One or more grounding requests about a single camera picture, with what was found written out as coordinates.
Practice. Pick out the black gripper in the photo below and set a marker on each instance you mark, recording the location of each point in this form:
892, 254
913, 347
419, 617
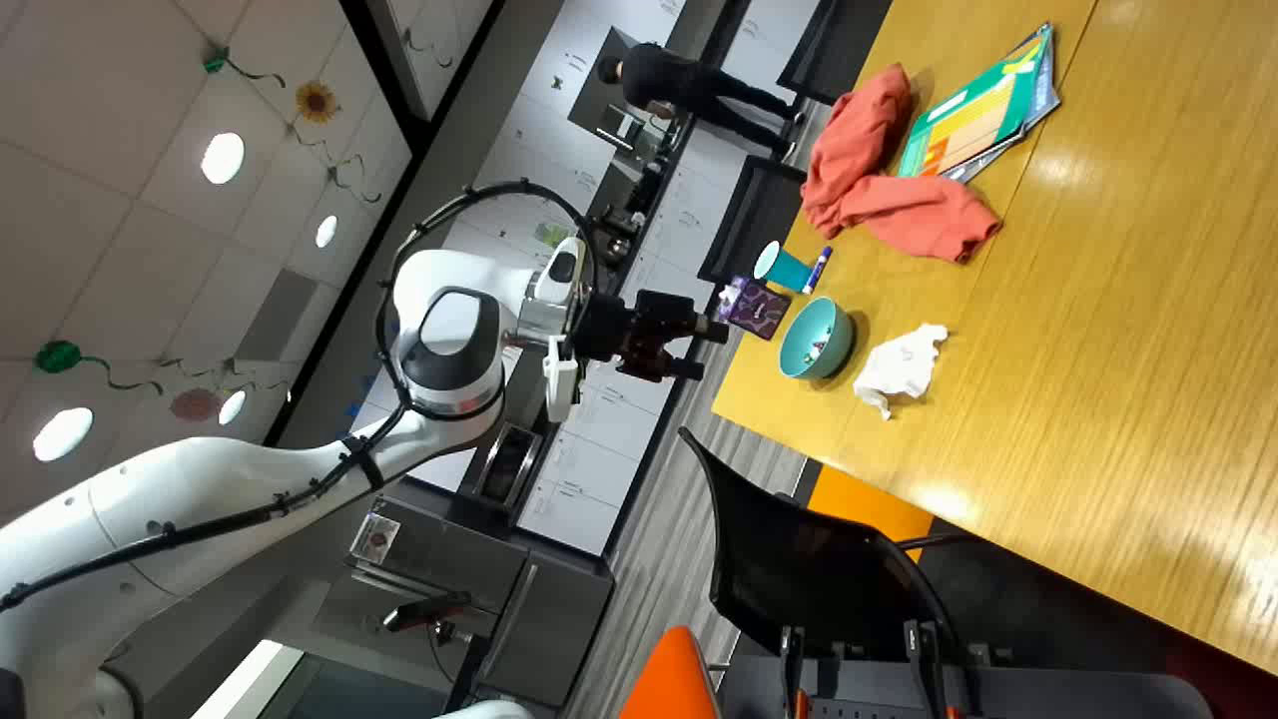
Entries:
662, 335

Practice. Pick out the white tissue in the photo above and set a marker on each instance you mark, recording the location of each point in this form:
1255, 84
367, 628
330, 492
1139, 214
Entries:
898, 365

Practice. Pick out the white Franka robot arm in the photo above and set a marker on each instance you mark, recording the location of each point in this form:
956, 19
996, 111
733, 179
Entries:
200, 492

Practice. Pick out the purple patterned tissue box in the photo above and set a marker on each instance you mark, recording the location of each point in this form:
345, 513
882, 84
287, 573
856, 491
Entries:
752, 310

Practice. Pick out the teal plastic cup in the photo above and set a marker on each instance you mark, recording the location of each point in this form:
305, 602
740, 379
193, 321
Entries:
783, 271

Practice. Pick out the teal bowl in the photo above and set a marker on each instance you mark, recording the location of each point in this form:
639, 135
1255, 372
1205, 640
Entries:
815, 343

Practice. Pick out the black mesh office chair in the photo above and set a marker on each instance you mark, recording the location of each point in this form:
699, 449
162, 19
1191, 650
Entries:
783, 552
837, 46
749, 218

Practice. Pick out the blue marker pen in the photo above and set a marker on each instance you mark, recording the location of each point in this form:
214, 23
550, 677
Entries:
820, 267

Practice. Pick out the dark counter unit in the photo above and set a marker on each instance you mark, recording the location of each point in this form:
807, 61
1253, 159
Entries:
639, 146

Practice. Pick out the orange flat panel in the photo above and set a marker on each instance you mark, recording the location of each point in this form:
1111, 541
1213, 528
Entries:
863, 504

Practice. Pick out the orange cloth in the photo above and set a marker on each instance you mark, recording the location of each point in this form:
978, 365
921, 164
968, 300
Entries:
882, 175

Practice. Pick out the person in dark clothes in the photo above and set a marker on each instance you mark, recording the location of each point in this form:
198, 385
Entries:
673, 79

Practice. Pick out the gray cabinet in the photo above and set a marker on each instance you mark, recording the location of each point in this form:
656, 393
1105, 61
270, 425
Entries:
531, 626

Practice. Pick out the orange chair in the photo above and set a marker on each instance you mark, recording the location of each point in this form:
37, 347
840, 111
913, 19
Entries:
669, 681

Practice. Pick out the green picture book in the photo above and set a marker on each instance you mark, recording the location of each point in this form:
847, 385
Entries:
985, 114

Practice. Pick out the round ceiling light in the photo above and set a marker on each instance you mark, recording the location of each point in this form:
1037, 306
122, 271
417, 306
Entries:
222, 159
232, 405
323, 228
61, 435

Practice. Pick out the sunflower ceiling decoration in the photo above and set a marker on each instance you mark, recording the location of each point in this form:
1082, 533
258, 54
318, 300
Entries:
318, 103

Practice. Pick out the green ceiling decoration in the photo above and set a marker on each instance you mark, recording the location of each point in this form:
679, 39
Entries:
58, 357
214, 59

